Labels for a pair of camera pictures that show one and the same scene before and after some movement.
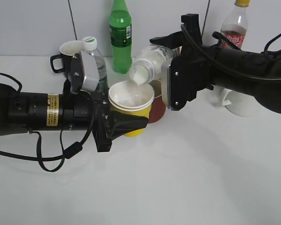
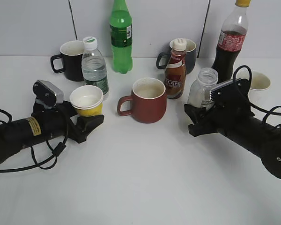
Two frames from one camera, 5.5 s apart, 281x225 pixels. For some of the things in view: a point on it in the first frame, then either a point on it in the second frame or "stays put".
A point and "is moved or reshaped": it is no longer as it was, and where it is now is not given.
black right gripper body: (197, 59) → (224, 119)
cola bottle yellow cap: (234, 25) stays put
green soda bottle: (121, 31) stays put
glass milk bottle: (150, 63) → (199, 93)
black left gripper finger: (121, 124) → (85, 124)
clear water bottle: (90, 44) stays put
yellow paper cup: (126, 96) is moved or reshaped
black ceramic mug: (68, 49) stays put
